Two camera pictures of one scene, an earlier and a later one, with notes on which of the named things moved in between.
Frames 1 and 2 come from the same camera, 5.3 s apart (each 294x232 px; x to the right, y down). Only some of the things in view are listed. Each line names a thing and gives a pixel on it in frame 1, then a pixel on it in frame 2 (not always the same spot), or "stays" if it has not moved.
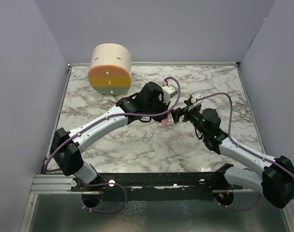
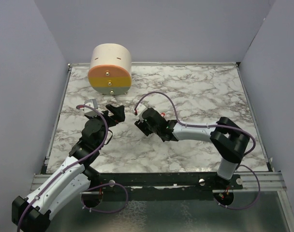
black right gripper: [179, 112] → [141, 125]
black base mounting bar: [152, 182] stays
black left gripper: [159, 118] → [118, 114]
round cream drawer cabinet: [110, 69] stays
